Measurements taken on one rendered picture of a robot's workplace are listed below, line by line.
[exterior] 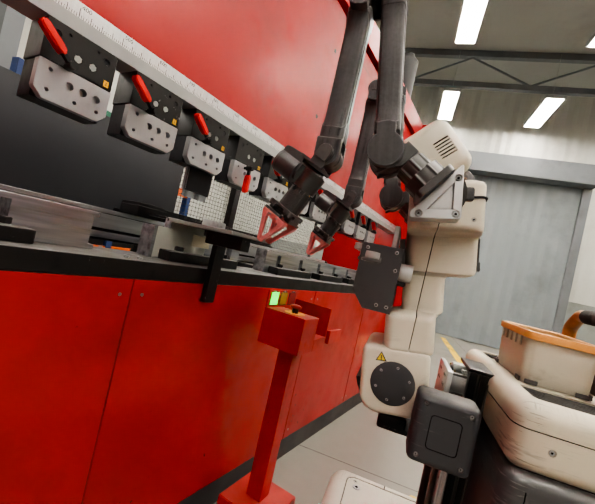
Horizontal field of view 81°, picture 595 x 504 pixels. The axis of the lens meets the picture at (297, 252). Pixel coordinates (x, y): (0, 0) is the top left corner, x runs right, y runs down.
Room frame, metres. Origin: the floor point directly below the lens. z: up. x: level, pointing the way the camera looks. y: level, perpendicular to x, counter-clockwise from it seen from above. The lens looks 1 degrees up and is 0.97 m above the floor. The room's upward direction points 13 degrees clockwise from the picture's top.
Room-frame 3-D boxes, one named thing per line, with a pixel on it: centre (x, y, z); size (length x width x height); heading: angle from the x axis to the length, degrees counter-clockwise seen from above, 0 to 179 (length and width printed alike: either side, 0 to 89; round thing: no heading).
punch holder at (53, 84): (0.79, 0.59, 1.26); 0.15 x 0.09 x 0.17; 149
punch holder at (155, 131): (0.96, 0.49, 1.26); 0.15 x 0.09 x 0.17; 149
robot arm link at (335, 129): (0.82, -0.02, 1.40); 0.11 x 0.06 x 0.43; 163
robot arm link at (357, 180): (1.23, -0.15, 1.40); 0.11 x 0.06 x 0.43; 163
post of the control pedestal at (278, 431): (1.25, -0.05, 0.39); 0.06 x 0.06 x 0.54; 60
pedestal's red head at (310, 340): (1.25, -0.05, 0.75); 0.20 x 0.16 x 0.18; 150
